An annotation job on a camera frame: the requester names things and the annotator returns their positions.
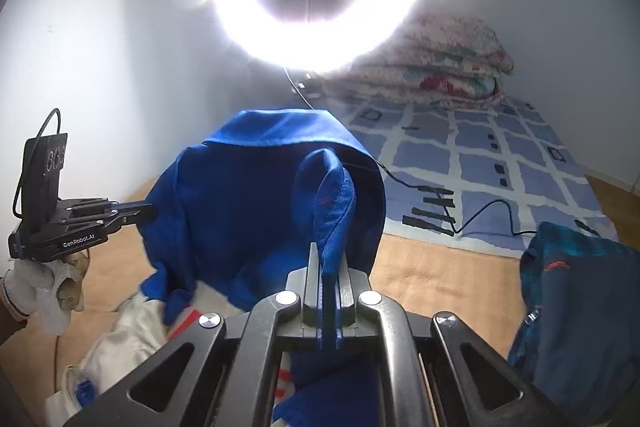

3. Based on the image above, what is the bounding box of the black light stand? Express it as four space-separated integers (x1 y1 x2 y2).
282 0 336 110

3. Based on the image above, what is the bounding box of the black power cable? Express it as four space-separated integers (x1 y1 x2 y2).
372 159 538 239

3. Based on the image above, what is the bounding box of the blue and grey work jacket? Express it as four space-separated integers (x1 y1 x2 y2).
45 108 389 427

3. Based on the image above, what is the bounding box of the blue checked bed sheet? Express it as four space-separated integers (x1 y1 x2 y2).
330 97 621 260

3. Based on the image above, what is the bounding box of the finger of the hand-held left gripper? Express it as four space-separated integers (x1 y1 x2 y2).
107 202 158 216
102 214 157 229

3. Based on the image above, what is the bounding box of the dark navy garment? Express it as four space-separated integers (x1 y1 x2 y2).
507 221 640 425

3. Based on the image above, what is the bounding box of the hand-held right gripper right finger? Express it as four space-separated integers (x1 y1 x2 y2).
322 252 568 427

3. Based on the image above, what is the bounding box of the person's left hand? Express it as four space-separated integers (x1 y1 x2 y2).
0 252 92 337

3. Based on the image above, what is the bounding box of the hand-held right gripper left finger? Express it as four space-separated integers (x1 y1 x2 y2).
64 242 323 427

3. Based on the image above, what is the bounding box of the folded floral quilt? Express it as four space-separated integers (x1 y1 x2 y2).
322 13 516 110

